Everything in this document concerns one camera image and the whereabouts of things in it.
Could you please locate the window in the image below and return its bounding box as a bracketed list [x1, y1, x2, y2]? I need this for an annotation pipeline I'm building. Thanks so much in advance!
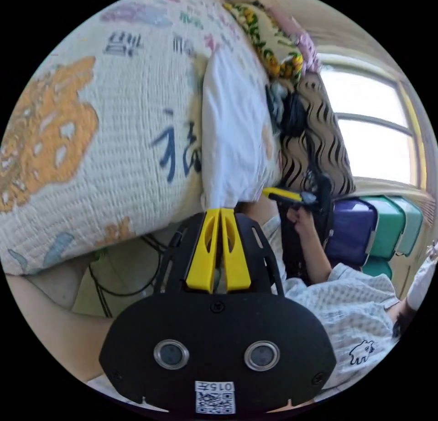
[316, 53, 429, 191]

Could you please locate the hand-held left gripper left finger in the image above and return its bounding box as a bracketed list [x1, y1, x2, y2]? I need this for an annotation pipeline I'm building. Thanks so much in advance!
[186, 208, 220, 294]

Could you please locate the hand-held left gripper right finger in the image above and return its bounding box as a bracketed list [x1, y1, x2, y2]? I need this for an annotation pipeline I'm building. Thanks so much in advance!
[220, 208, 251, 294]

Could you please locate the white patterned short sleeve shirt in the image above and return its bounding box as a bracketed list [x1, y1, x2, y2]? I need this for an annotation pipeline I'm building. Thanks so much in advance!
[200, 47, 285, 212]

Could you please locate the green storage box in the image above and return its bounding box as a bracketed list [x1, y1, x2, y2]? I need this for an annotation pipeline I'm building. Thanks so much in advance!
[361, 194, 425, 279]

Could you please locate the black cable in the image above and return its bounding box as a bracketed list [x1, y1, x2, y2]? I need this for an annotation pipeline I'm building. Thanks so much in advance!
[87, 235, 164, 320]

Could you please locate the floral pillow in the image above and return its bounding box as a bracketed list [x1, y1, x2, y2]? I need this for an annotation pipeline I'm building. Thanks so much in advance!
[224, 0, 321, 80]

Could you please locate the pile of clothes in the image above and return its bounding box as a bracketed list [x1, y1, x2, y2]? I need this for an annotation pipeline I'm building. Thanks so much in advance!
[265, 72, 357, 196]

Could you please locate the person's right hand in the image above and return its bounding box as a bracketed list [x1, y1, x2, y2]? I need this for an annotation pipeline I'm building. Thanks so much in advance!
[287, 207, 318, 237]

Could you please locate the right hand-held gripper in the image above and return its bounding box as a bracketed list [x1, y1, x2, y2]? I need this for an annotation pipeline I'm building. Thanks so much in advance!
[262, 187, 335, 230]

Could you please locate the person's right forearm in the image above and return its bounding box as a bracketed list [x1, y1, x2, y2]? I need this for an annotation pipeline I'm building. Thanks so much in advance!
[297, 227, 335, 285]

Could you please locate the purple storage box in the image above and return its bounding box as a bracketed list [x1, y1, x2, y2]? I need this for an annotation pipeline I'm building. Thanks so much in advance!
[324, 198, 379, 267]

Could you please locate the person's body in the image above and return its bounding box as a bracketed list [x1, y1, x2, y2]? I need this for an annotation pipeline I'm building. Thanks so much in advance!
[239, 201, 438, 400]

